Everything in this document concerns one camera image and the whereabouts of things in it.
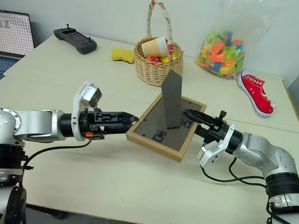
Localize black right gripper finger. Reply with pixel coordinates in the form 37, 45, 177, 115
184, 115, 212, 128
182, 107, 216, 122

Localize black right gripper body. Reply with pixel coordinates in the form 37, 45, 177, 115
194, 106, 233, 148

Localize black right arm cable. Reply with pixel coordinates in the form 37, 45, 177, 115
198, 151, 272, 192

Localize plastic bag of colourful blocks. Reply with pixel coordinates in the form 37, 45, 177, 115
192, 0, 274, 86

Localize yellow sponge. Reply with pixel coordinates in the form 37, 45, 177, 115
109, 46, 136, 66

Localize ribbed paper cup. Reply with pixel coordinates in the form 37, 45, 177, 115
139, 33, 171, 62

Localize wooden picture frame with stand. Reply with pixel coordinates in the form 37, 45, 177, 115
122, 64, 212, 166

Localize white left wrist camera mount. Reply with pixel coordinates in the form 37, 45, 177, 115
65, 79, 105, 144

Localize red canvas sneaker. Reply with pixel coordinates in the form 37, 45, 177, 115
231, 67, 283, 120

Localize red and yellow toy pieces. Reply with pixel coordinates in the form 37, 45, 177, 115
145, 52, 174, 69

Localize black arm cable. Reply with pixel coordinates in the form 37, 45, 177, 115
198, 151, 272, 192
18, 126, 93, 200

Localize wicker basket with handle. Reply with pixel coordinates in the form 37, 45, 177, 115
128, 0, 194, 91

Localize open laptop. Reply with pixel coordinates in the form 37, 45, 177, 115
0, 9, 41, 113

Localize black handheld controller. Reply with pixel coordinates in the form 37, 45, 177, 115
50, 22, 101, 57

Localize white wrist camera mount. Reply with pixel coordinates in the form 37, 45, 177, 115
196, 119, 237, 172
65, 79, 105, 144

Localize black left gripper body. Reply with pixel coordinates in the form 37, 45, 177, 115
77, 105, 123, 144

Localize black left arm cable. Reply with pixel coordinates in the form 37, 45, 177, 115
18, 126, 93, 200

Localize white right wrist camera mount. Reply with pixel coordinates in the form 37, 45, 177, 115
196, 119, 237, 172

